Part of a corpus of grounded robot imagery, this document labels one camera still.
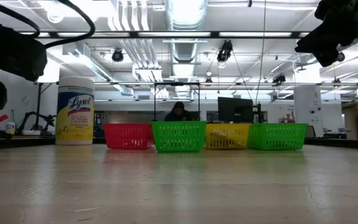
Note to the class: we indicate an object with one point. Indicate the yellow plastic basket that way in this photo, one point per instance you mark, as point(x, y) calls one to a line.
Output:
point(227, 137)

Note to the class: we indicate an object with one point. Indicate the Lysol wipes canister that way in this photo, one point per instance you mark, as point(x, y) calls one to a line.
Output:
point(75, 118)

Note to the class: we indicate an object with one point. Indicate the white cup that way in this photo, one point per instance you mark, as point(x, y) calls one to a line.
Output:
point(10, 127)

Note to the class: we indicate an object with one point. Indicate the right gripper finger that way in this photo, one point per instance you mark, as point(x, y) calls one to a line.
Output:
point(326, 59)
point(322, 42)

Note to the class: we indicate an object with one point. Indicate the black ceiling camera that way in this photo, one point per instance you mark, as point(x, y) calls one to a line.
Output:
point(117, 56)

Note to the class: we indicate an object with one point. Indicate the red plastic basket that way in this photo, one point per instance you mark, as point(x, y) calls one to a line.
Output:
point(126, 135)

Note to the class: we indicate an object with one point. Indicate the black background robot arm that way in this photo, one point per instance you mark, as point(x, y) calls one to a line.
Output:
point(36, 119)

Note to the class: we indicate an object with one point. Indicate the white column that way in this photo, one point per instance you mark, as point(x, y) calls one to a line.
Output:
point(308, 105)

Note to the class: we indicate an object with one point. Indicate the black computer monitor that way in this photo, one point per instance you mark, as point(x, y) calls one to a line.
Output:
point(235, 109)

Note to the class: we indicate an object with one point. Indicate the black overhead camera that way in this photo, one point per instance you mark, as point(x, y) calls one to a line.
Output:
point(225, 51)

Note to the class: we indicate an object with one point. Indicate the black background frame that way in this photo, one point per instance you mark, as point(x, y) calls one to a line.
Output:
point(176, 83)

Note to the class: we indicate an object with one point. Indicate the person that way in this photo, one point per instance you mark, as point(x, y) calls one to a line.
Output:
point(179, 113)

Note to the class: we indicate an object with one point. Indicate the green plastic basket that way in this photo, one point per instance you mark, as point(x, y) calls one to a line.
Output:
point(179, 135)
point(277, 137)

